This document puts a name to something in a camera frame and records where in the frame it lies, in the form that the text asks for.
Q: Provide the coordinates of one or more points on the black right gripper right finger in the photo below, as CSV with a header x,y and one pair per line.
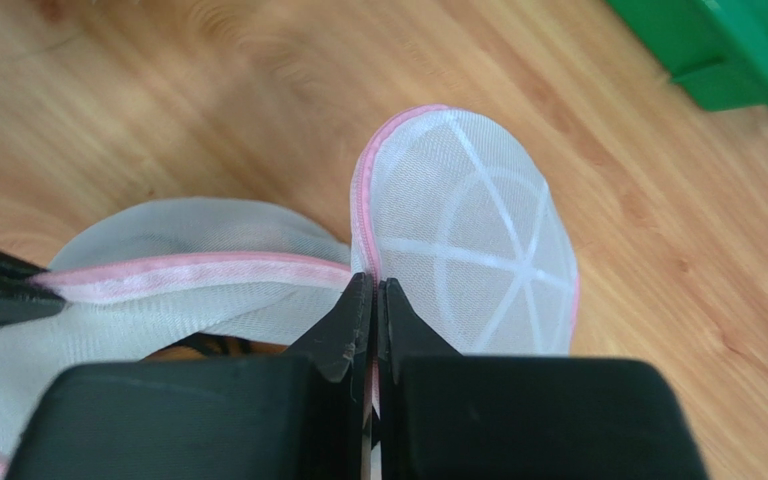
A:
x,y
446,415

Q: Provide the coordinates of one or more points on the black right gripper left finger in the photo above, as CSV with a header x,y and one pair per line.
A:
x,y
299,415

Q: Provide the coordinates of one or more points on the black and orange bra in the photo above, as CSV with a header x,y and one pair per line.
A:
x,y
202,346

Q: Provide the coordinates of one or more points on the white mesh laundry bag pink zipper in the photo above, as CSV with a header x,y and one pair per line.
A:
x,y
444,200

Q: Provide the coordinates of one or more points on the green plastic tray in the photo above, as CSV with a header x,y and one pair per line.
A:
x,y
717,51

